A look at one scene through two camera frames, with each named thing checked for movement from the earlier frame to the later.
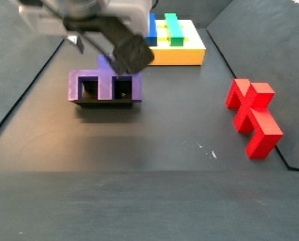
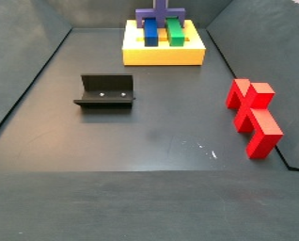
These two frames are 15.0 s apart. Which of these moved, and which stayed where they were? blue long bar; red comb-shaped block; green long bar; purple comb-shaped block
Moved: purple comb-shaped block
Stayed: red comb-shaped block; blue long bar; green long bar
